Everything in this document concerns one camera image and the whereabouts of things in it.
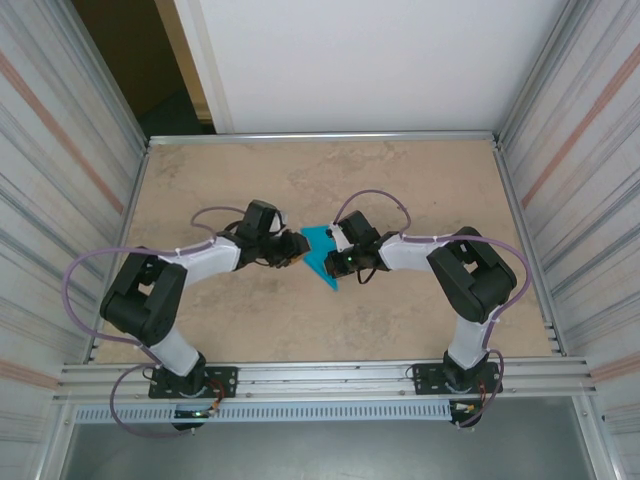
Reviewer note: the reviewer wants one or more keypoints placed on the blue paper sheet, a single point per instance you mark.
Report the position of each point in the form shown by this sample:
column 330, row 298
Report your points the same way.
column 317, row 245

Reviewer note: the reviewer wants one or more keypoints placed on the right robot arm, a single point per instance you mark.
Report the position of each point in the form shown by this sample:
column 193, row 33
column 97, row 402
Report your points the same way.
column 475, row 280

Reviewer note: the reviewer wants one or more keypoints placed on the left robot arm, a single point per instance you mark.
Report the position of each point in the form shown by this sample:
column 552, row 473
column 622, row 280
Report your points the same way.
column 145, row 305

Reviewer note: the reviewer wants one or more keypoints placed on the black base controller box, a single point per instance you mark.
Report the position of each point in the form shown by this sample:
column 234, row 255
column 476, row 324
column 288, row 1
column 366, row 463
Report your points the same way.
column 466, row 414
column 189, row 419

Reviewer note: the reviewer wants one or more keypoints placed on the striped translucent side panel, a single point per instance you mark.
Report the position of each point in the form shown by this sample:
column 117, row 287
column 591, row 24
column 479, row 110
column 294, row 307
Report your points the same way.
column 595, row 165
column 45, row 175

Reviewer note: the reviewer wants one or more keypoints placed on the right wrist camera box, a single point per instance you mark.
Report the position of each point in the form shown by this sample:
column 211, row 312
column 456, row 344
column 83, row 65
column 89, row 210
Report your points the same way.
column 340, row 237

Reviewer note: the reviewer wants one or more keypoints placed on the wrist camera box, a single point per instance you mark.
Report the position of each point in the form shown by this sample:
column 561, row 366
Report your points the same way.
column 281, row 224
column 340, row 237

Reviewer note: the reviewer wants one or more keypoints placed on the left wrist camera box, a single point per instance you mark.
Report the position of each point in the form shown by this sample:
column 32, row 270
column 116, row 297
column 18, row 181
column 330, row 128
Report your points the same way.
column 281, row 224

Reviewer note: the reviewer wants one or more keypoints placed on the thin aluminium table rail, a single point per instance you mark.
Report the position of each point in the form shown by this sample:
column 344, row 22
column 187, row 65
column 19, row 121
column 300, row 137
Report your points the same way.
column 320, row 138

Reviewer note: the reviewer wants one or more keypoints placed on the wide aluminium mounting rail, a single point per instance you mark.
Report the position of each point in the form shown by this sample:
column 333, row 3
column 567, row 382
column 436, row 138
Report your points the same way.
column 325, row 380

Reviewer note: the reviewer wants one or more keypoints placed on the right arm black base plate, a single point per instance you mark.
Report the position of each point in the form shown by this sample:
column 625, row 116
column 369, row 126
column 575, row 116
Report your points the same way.
column 427, row 376

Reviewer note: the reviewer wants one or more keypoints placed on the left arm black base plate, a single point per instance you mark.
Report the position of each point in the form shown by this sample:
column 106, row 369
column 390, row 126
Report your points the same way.
column 222, row 382

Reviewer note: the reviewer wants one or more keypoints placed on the white door frame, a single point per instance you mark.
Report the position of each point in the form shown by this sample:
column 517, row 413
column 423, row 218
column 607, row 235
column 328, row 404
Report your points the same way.
column 205, row 65

